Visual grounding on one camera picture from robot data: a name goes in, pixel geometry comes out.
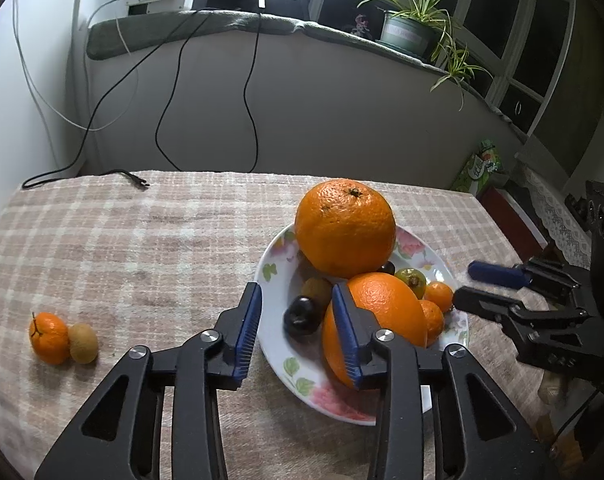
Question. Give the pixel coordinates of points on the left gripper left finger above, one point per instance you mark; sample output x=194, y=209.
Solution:
x=116, y=434

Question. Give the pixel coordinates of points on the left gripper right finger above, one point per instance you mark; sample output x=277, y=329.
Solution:
x=478, y=432

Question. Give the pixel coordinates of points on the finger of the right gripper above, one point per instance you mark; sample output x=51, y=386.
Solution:
x=490, y=273
x=489, y=306

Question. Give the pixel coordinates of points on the small mandarin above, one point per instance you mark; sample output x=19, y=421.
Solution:
x=440, y=294

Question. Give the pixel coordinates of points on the small orange kumquat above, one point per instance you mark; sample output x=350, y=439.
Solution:
x=434, y=320

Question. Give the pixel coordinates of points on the green round fruit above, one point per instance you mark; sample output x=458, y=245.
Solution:
x=414, y=279

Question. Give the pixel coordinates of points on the small brown longan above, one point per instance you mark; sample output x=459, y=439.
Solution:
x=84, y=344

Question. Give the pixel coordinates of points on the large oval orange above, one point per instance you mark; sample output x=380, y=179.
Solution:
x=395, y=307

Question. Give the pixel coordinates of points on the dark plum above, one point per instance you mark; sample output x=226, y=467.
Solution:
x=388, y=268
x=302, y=318

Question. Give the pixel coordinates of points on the mandarin with stem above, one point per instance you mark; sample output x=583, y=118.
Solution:
x=48, y=335

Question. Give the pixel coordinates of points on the large round orange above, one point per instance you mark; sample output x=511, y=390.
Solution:
x=345, y=228

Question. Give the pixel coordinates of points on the red box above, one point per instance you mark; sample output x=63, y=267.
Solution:
x=512, y=210

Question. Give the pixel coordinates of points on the lace white cloth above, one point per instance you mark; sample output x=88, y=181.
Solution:
x=563, y=228

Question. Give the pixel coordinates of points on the green snack bag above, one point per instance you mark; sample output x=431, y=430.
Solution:
x=479, y=167

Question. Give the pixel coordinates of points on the floral white plate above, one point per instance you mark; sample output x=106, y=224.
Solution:
x=299, y=363

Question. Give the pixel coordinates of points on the potted spider plant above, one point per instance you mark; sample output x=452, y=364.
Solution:
x=426, y=31

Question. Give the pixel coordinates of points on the grey sill cloth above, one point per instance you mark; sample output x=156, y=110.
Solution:
x=312, y=66

